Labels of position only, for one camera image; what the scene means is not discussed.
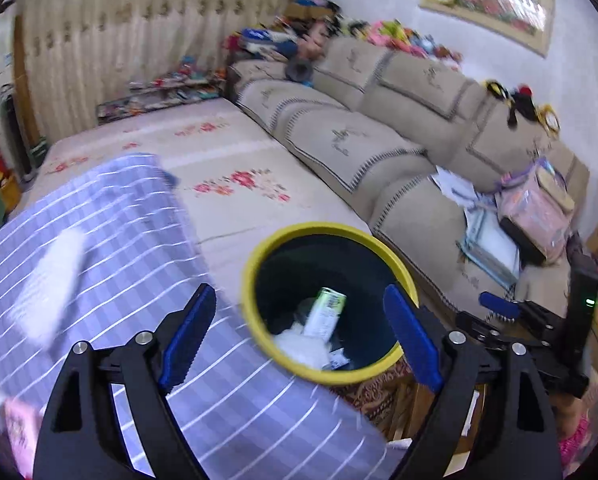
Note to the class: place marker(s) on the pink transparent bag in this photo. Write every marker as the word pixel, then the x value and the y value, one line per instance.
pixel 534 210

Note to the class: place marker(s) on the yellow rimmed dark bin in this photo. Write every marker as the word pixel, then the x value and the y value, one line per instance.
pixel 289 280

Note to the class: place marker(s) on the brown patterned cushion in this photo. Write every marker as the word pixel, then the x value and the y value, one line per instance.
pixel 374 392

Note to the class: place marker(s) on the beige floral table cover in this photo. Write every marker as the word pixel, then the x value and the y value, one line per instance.
pixel 239 150

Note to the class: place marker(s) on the framed wall painting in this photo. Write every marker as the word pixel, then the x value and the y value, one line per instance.
pixel 489 0

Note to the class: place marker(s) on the white papers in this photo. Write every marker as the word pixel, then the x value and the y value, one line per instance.
pixel 484 240

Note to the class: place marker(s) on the black and yellow toy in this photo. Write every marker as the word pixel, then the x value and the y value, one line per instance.
pixel 524 102

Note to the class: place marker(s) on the white carton with green print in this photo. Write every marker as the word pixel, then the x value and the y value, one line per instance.
pixel 324 315

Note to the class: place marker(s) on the person's pink clothing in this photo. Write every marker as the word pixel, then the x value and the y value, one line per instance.
pixel 576 440

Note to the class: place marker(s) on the pile of toys and bags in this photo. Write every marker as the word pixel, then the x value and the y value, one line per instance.
pixel 279 35

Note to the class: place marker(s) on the blue checkered tablecloth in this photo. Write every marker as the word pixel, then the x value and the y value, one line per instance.
pixel 129 240

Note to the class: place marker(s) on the black tower fan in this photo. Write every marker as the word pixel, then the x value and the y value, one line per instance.
pixel 16 130

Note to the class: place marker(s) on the low shelf of toys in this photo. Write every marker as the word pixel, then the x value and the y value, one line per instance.
pixel 169 90

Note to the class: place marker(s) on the white paper napkin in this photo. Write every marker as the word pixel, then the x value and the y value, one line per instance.
pixel 299 347

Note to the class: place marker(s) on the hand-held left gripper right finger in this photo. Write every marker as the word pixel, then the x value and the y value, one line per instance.
pixel 411 340

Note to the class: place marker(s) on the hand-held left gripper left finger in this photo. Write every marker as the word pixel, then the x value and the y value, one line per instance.
pixel 186 340

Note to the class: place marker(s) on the cream patterned curtain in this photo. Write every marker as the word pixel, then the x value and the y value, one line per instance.
pixel 129 35

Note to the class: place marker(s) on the wooden stool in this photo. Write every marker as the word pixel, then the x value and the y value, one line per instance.
pixel 414 425

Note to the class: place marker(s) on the beige embroidered sofa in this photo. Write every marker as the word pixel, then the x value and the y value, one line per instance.
pixel 339 135

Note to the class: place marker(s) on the white mesh cloth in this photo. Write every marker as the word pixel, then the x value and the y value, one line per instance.
pixel 54 285

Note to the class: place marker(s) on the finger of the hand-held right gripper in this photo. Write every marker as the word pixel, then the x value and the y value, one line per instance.
pixel 499 305
pixel 479 325

